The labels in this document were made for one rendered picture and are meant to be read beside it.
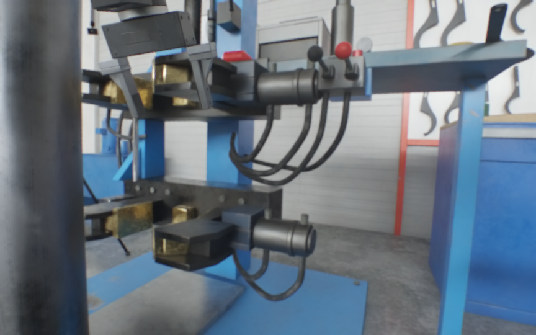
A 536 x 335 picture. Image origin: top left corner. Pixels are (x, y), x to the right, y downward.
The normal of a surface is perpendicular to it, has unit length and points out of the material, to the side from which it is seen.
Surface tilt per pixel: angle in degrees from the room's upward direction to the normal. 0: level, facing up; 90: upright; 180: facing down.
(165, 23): 114
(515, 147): 90
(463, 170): 90
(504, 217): 90
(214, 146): 90
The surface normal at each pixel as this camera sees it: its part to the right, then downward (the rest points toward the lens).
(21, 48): 0.67, 0.07
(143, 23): -0.10, 0.47
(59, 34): 0.97, 0.05
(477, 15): -0.40, 0.06
